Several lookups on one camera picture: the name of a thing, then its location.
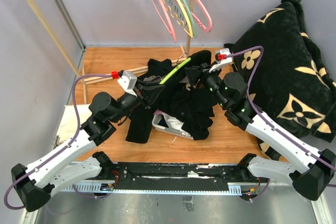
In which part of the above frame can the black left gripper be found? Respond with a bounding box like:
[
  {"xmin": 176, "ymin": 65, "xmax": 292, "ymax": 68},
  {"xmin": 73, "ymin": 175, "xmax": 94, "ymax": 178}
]
[{"xmin": 110, "ymin": 80, "xmax": 166, "ymax": 123}]

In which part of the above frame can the wooden clothes rack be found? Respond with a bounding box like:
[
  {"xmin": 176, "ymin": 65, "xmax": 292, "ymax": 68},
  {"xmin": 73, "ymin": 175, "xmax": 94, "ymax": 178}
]
[{"xmin": 26, "ymin": 0, "xmax": 191, "ymax": 103}]

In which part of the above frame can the pink hanger with metal hook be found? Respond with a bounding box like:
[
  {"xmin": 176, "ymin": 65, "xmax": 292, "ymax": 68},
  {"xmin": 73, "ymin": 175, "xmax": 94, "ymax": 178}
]
[{"xmin": 151, "ymin": 0, "xmax": 177, "ymax": 42}]

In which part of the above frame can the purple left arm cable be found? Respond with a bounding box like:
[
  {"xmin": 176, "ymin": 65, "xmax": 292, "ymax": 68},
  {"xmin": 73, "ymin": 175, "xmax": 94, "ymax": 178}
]
[{"xmin": 4, "ymin": 73, "xmax": 116, "ymax": 210}]

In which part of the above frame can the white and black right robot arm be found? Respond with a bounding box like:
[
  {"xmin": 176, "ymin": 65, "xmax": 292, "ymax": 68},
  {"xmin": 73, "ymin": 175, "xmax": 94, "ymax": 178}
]
[{"xmin": 185, "ymin": 64, "xmax": 335, "ymax": 201}]

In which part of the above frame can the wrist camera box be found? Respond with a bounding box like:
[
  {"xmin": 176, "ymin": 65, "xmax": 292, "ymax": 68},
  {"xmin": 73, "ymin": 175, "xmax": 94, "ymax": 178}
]
[
  {"xmin": 209, "ymin": 48, "xmax": 233, "ymax": 72},
  {"xmin": 111, "ymin": 70, "xmax": 137, "ymax": 97}
]

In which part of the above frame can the white perforated plastic basket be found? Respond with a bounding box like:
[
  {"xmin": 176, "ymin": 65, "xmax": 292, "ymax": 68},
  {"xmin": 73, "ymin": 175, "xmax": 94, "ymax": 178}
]
[{"xmin": 152, "ymin": 110, "xmax": 193, "ymax": 140}]

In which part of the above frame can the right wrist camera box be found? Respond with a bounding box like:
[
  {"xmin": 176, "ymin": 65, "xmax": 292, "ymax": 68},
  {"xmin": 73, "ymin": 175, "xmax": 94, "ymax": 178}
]
[{"xmin": 209, "ymin": 48, "xmax": 233, "ymax": 72}]

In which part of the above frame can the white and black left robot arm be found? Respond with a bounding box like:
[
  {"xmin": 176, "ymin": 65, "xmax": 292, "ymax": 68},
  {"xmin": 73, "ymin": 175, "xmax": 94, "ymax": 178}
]
[{"xmin": 11, "ymin": 77, "xmax": 165, "ymax": 212}]

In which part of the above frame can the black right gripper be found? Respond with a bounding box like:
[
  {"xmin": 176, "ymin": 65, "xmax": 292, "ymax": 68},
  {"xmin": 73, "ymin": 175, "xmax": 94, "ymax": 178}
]
[{"xmin": 184, "ymin": 61, "xmax": 228, "ymax": 109}]

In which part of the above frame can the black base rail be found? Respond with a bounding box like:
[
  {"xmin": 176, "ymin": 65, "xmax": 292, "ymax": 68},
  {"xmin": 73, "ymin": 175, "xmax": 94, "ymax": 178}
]
[{"xmin": 76, "ymin": 161, "xmax": 271, "ymax": 191}]

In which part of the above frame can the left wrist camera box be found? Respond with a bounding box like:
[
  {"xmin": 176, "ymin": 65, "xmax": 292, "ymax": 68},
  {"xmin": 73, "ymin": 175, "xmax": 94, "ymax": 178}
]
[{"xmin": 111, "ymin": 70, "xmax": 137, "ymax": 97}]

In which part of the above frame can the black floral plush blanket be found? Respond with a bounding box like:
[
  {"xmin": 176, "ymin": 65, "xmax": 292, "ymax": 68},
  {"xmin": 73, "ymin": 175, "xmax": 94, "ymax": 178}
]
[{"xmin": 224, "ymin": 0, "xmax": 336, "ymax": 161}]

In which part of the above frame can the black t shirt with print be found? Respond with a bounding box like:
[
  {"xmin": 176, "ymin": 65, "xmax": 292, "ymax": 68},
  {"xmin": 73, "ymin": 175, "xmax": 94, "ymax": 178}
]
[{"xmin": 159, "ymin": 87, "xmax": 217, "ymax": 141}]

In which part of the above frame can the lime green hanger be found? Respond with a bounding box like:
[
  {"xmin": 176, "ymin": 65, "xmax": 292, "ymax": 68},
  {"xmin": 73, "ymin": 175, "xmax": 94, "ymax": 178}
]
[{"xmin": 159, "ymin": 52, "xmax": 191, "ymax": 84}]

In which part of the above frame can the folded cream cloth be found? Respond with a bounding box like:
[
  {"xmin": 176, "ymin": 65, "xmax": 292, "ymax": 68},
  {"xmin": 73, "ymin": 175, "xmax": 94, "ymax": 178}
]
[{"xmin": 57, "ymin": 104, "xmax": 91, "ymax": 144}]

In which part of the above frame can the white t shirt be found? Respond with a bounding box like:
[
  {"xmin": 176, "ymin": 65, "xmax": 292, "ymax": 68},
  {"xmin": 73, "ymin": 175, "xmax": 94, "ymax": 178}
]
[{"xmin": 163, "ymin": 113, "xmax": 184, "ymax": 131}]

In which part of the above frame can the pink plastic hanger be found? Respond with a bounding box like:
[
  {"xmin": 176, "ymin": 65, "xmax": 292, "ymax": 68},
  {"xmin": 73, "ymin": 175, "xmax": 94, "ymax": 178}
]
[{"xmin": 157, "ymin": 0, "xmax": 213, "ymax": 33}]

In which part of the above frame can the navy blue t shirt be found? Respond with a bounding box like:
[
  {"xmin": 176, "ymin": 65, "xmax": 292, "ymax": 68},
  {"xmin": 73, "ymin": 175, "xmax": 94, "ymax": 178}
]
[{"xmin": 158, "ymin": 118, "xmax": 168, "ymax": 127}]

